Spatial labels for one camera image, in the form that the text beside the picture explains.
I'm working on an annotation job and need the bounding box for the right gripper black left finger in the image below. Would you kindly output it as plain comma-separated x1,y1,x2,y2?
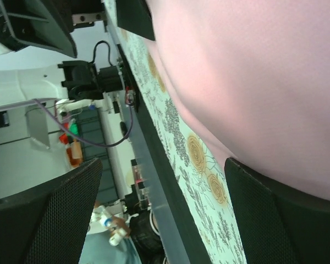
0,158,102,263

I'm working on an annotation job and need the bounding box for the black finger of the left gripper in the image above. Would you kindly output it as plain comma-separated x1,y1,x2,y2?
115,0,155,41

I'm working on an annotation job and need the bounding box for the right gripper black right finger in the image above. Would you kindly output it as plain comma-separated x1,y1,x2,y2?
224,158,330,263

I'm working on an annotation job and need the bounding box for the pink t shirt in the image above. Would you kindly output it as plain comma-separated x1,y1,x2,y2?
147,1,330,200

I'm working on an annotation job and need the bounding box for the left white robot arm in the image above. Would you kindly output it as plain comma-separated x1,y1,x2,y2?
0,0,128,111

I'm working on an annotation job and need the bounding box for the floral table cloth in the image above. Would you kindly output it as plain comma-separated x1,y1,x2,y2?
105,1,246,263

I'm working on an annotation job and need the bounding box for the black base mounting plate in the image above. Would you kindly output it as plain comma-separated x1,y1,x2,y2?
119,50,211,264

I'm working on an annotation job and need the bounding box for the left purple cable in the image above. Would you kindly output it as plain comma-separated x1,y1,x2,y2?
0,97,135,149

